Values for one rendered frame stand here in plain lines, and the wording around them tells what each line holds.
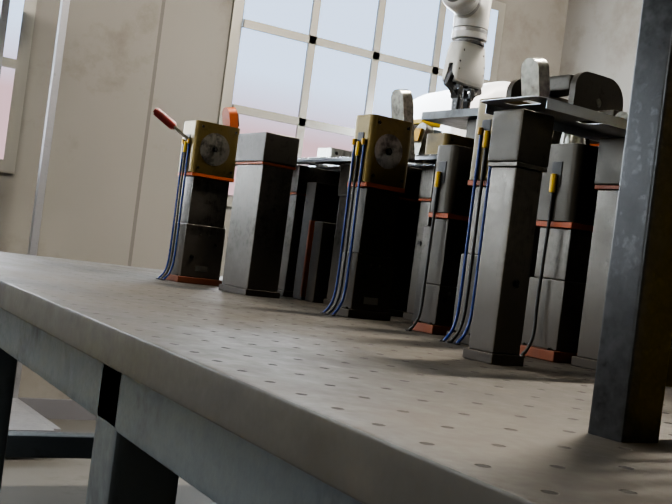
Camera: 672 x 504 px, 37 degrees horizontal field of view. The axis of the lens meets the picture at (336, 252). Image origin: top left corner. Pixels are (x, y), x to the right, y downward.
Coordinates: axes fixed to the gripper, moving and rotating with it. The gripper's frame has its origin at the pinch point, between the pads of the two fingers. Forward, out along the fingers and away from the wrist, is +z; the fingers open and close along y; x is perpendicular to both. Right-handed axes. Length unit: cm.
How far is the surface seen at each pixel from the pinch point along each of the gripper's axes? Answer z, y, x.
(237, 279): 46, 54, -5
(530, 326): 45, 66, 81
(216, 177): 24, 48, -25
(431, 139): 11.7, 23.5, 15.5
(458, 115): 3.3, 7.3, 6.7
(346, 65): -52, -125, -196
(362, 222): 32, 59, 37
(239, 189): 27, 53, -9
